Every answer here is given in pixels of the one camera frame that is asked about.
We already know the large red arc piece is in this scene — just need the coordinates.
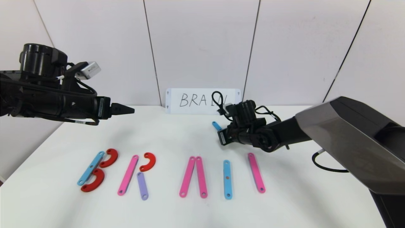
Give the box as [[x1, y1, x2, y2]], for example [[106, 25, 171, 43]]
[[81, 168, 105, 193]]

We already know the short purple bar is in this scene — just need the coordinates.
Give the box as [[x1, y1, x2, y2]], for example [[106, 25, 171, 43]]
[[137, 172, 149, 201]]

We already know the long blue bar orange dot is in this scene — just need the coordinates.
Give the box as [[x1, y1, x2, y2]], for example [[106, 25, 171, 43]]
[[223, 160, 233, 200]]

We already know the black looped right arm cable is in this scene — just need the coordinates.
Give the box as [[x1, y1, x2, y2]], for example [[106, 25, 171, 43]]
[[211, 91, 226, 116]]

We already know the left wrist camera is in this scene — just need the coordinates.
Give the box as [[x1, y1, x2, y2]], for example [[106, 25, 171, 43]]
[[76, 62, 102, 79]]

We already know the white BRAIN sign card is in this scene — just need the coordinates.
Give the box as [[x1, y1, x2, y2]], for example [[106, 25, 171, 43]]
[[165, 88, 241, 115]]

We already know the medium red arc piece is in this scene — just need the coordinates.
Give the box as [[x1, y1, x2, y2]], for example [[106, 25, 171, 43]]
[[100, 149, 119, 168]]

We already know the long pink bar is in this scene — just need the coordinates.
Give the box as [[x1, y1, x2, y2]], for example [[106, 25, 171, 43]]
[[195, 156, 208, 199], [179, 156, 196, 198], [248, 153, 266, 193], [117, 155, 139, 196]]

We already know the black left camera bracket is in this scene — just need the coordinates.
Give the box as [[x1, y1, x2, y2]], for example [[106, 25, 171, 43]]
[[62, 62, 97, 97]]

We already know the small red arc piece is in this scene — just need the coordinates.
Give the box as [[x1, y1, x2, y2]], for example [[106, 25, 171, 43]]
[[140, 152, 156, 172]]

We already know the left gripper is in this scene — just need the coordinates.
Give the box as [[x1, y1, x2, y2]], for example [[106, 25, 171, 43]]
[[61, 88, 135, 120]]

